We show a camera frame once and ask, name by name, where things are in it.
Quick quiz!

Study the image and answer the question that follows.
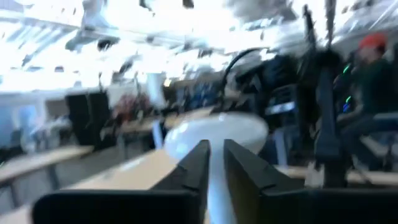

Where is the light wooden desk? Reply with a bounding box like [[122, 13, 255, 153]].
[[0, 145, 94, 184], [62, 148, 181, 191]]

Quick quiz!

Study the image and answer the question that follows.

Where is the white blue pillar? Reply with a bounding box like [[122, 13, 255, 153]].
[[146, 73, 167, 110]]

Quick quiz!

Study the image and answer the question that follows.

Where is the black cabinet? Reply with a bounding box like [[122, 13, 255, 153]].
[[65, 91, 114, 150]]

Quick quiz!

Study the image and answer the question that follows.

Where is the white flood lightbulb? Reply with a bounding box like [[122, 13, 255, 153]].
[[164, 111, 269, 224]]

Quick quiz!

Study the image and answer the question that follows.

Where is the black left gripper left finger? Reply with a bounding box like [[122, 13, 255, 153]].
[[32, 139, 211, 224]]

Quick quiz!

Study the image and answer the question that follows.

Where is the person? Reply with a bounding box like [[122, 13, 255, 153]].
[[337, 32, 398, 170]]

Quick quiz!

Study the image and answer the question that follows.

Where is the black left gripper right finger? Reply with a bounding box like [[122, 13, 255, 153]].
[[223, 139, 398, 224]]

